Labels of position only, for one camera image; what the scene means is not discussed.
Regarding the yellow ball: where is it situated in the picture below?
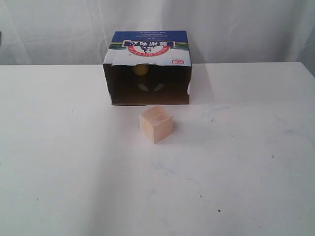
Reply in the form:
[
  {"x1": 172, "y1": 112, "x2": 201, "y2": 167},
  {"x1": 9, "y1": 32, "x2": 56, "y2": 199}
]
[{"x1": 132, "y1": 64, "x2": 149, "y2": 76}]

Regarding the light wooden cube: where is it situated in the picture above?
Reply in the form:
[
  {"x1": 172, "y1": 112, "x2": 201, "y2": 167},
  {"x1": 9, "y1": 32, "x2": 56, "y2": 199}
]
[{"x1": 139, "y1": 105, "x2": 173, "y2": 144}]

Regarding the blue white cardboard box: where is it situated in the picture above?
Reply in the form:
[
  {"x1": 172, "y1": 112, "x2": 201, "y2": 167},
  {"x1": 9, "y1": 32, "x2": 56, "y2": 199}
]
[{"x1": 103, "y1": 30, "x2": 192, "y2": 106}]

